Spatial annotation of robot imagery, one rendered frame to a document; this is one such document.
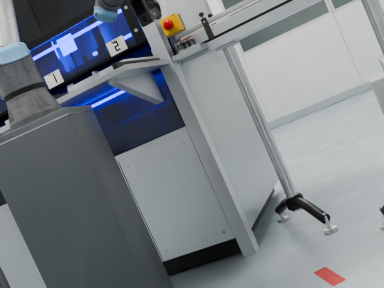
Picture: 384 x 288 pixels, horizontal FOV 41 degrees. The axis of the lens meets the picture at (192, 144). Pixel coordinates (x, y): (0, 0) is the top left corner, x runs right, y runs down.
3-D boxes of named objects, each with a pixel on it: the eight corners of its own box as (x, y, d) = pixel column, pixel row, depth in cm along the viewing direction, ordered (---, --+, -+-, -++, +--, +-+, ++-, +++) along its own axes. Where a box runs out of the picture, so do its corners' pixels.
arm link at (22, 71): (3, 94, 134) (-19, 47, 134) (2, 103, 147) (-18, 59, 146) (47, 78, 139) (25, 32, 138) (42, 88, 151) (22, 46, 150)
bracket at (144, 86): (158, 104, 212) (145, 75, 212) (164, 101, 211) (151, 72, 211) (123, 116, 181) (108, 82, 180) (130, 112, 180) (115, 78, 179)
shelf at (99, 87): (48, 124, 240) (46, 120, 240) (175, 62, 215) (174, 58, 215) (-23, 145, 195) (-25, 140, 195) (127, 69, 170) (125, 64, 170)
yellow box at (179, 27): (171, 37, 212) (164, 21, 211) (186, 29, 209) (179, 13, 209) (165, 37, 205) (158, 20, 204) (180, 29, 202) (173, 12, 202)
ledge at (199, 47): (184, 60, 220) (182, 55, 220) (210, 47, 215) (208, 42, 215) (173, 61, 207) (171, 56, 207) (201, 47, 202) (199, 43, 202)
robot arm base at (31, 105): (54, 113, 135) (38, 78, 134) (3, 136, 136) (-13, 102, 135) (71, 111, 149) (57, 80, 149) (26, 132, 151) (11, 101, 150)
